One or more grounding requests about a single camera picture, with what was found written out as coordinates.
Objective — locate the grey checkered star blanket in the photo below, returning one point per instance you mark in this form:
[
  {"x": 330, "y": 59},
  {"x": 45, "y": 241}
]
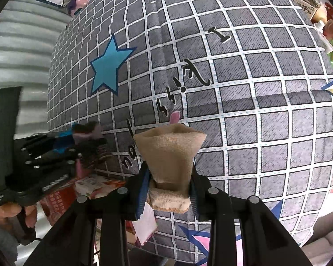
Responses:
[{"x": 238, "y": 102}]

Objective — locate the person's left hand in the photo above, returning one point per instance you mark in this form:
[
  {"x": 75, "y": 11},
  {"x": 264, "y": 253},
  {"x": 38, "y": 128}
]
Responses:
[{"x": 2, "y": 214}]

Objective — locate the white cloth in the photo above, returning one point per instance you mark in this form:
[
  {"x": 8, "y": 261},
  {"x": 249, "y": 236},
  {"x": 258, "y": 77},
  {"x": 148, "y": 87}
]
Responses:
[{"x": 145, "y": 224}]

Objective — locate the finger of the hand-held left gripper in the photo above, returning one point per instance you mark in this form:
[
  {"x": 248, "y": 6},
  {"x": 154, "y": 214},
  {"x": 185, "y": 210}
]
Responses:
[
  {"x": 61, "y": 141},
  {"x": 63, "y": 159}
]

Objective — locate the white bottle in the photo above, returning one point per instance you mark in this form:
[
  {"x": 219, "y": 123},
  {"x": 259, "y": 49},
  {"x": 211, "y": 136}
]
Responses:
[{"x": 323, "y": 34}]

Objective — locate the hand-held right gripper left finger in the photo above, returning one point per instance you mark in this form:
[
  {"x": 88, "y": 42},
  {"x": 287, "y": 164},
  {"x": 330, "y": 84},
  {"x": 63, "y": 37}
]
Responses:
[{"x": 144, "y": 196}]

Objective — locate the beige burlap pouch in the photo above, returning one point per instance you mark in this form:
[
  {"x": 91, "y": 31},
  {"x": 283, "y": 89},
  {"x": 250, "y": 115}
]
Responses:
[{"x": 169, "y": 149}]

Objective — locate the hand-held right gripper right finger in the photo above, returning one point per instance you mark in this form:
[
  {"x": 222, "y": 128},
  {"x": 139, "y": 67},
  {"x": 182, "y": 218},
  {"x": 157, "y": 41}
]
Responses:
[{"x": 193, "y": 199}]

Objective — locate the person's left forearm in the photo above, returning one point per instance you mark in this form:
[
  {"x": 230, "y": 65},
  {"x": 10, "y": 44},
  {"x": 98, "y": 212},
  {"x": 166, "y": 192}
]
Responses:
[{"x": 1, "y": 246}]

